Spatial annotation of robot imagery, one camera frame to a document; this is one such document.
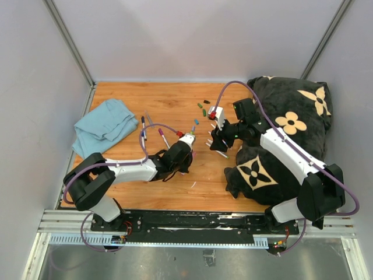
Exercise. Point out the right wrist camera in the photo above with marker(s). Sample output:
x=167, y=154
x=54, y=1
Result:
x=217, y=114

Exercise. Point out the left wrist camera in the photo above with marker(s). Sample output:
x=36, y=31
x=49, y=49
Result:
x=188, y=138

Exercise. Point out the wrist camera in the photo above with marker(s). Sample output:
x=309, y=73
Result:
x=217, y=114
x=188, y=138

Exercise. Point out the purple cap marker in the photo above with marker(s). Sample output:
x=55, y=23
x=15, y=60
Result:
x=164, y=138

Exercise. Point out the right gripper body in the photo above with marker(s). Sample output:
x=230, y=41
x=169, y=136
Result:
x=229, y=132

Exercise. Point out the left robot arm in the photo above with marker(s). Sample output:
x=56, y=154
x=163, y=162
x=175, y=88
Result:
x=88, y=183

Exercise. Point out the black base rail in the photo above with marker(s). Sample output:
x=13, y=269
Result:
x=210, y=230

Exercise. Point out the black floral pillow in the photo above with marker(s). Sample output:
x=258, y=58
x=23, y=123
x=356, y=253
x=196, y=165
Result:
x=303, y=109

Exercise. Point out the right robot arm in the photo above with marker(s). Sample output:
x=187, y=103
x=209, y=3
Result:
x=320, y=193

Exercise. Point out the grey clear pen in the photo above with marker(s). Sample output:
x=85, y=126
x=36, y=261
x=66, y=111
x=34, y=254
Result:
x=149, y=119

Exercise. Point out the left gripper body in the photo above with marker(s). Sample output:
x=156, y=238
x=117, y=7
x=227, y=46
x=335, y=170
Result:
x=184, y=166

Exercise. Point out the light blue cloth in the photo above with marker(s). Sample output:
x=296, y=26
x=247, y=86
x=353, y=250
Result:
x=103, y=127

